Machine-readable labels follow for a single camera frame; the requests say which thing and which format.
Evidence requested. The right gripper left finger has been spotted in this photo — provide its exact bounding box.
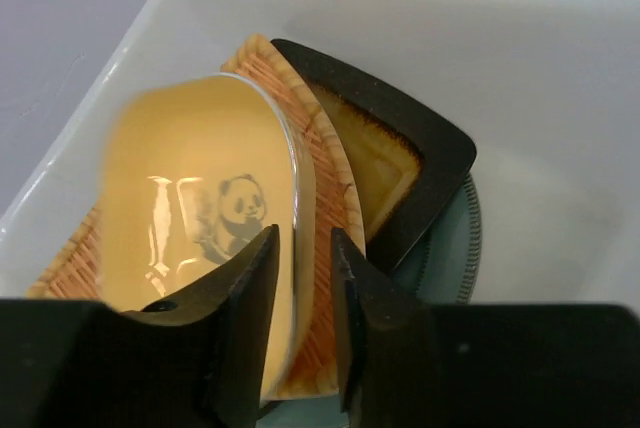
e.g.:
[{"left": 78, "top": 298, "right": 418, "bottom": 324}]
[{"left": 1, "top": 226, "right": 279, "bottom": 427}]

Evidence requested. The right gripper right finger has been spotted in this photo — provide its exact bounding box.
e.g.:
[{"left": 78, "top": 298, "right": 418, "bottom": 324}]
[{"left": 331, "top": 228, "right": 639, "bottom": 427}]

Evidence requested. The blue-grey round plate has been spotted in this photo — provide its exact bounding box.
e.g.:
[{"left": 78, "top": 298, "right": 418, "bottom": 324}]
[{"left": 257, "top": 176, "right": 482, "bottom": 428}]

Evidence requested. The orange woven fan basket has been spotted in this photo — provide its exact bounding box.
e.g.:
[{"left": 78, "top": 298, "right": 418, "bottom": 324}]
[{"left": 27, "top": 34, "right": 365, "bottom": 401}]

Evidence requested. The yellow square panda dish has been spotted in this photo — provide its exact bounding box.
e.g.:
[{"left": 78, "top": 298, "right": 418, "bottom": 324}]
[{"left": 98, "top": 73, "right": 316, "bottom": 400}]

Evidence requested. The black square amber plate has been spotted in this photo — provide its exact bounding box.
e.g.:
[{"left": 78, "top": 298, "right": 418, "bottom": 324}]
[{"left": 272, "top": 39, "right": 477, "bottom": 274}]

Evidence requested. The white plastic bin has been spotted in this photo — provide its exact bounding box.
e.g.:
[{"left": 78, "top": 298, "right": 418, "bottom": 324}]
[{"left": 1, "top": 0, "right": 639, "bottom": 307}]

